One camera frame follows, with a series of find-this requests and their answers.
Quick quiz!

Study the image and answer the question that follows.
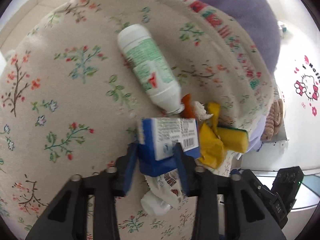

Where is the hello kitty wall sticker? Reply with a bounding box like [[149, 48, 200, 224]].
[[294, 55, 319, 117]]

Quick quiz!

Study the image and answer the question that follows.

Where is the purple bed blanket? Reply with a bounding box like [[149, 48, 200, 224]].
[[158, 0, 281, 75]]

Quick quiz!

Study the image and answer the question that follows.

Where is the yellow green sponge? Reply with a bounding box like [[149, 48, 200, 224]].
[[217, 127, 249, 154]]

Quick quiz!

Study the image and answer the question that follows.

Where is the white printed wrapper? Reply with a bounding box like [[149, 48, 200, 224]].
[[144, 169, 184, 209]]

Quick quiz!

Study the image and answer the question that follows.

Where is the floral cream cloth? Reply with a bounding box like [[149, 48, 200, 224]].
[[1, 0, 274, 239]]

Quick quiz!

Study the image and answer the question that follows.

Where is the white plastic bottle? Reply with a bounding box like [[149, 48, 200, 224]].
[[118, 24, 184, 115]]

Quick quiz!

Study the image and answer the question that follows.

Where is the white tissue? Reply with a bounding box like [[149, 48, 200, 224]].
[[193, 101, 214, 121]]

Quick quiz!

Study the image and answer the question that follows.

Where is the yellow snack bag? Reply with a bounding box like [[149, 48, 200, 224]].
[[198, 102, 227, 169]]

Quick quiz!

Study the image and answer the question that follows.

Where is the brown knitted pillow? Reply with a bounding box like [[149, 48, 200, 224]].
[[260, 99, 283, 141]]

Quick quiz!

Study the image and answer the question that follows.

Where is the small white bottle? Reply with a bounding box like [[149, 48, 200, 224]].
[[140, 190, 172, 216]]

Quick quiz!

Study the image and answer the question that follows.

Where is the orange wrapper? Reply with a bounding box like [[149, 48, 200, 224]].
[[180, 94, 196, 119]]

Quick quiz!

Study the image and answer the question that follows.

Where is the blue white carton box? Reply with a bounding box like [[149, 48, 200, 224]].
[[137, 118, 200, 177]]

